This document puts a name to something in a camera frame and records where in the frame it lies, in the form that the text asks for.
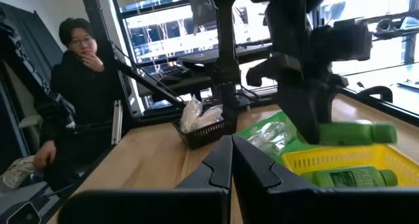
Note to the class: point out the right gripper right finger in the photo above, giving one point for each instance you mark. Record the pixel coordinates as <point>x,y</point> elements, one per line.
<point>311,207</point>

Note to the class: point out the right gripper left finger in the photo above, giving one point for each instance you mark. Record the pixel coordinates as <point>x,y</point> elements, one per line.
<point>147,207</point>

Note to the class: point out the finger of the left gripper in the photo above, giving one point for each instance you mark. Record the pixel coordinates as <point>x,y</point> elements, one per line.
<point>304,109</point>

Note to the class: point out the small green shampoo bottle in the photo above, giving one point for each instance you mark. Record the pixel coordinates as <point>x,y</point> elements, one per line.
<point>353,134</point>
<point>347,178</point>

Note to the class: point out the white cotton swabs bag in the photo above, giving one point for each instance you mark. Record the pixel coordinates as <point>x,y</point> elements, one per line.
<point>209,117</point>

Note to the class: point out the white vanity pack bag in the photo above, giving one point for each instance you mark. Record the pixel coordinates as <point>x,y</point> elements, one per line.
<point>190,114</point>

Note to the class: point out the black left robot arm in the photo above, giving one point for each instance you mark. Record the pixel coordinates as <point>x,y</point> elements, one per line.
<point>226,37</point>

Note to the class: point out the yellow plastic basket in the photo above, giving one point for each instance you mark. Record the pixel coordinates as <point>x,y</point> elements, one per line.
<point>327,158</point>

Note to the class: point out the green plastic basket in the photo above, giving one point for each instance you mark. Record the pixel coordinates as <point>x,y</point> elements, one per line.
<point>248,129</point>

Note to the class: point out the black plastic basket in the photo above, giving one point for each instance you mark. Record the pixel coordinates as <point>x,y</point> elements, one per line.
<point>209,135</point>

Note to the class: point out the person's hand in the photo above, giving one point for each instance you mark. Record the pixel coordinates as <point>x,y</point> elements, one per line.
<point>44,153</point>

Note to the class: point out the black keyboard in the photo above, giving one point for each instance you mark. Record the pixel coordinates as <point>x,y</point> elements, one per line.
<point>175,70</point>

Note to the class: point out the person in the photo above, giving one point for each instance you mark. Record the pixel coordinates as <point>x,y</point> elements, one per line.
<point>85,93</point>

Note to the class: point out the white patterned bag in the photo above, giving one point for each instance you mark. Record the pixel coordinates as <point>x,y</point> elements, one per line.
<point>18,171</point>

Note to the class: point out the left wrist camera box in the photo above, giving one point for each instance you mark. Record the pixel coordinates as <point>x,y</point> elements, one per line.
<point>347,40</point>

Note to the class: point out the silver metal bracket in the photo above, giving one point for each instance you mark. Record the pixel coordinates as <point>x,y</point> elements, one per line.
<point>116,122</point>

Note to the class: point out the black table camera module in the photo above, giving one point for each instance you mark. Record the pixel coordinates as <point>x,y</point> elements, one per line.
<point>24,214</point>

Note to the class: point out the black aluminium rig frame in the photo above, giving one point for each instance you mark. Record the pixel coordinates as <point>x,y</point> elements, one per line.
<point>98,27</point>

